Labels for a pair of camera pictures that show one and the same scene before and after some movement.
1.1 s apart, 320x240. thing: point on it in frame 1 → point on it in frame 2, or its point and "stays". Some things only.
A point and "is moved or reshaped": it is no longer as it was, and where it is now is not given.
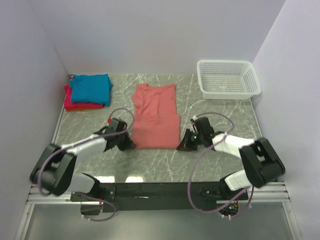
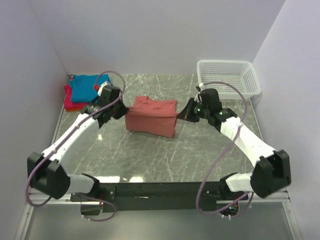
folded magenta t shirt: [68, 104] stays
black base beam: [163, 197] stays
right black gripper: [185, 145] → [187, 113]
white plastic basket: [227, 79] stays
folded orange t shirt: [73, 109] stays
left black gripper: [128, 145] → [123, 110]
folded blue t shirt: [93, 88] stays
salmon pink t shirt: [155, 124] is moved or reshaped
